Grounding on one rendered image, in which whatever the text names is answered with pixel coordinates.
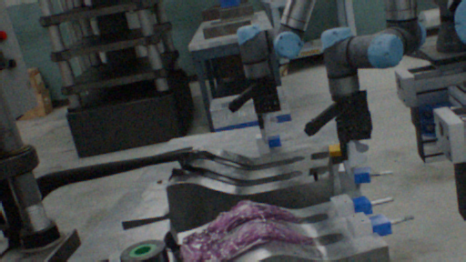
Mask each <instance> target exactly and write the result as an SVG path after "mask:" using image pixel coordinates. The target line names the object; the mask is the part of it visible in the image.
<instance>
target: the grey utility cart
mask: <svg viewBox="0 0 466 262"><path fill-rule="evenodd" d="M259 1H261V2H262V4H263V6H264V7H265V10H266V15H268V20H269V22H270V24H271V26H272V28H276V27H279V25H280V16H279V8H280V9H281V8H283V7H285V6H286V3H287V0H275V1H271V0H259ZM344 5H345V11H346V17H347V24H348V27H349V28H351V30H352V34H353V36H357V34H356V27H355V20H354V14H353V8H352V1H351V0H344V4H343V0H335V6H336V11H337V17H338V24H339V28H340V27H347V24H346V17H345V11H344ZM322 49H323V46H320V47H314V48H311V45H310V43H306V44H304V45H303V47H302V48H301V51H300V53H299V54H298V55H297V56H296V57H294V58H290V59H295V58H300V57H303V56H304V57H305V58H306V56H308V55H315V54H318V55H320V54H321V53H323V52H322ZM276 55H277V60H278V65H279V75H280V76H285V75H286V74H287V72H288V70H287V66H288V64H287V63H288V62H289V60H290V59H286V58H283V57H281V56H279V55H278V54H277V53H276ZM290 61H292V60H290ZM281 64H282V65H281Z"/></svg>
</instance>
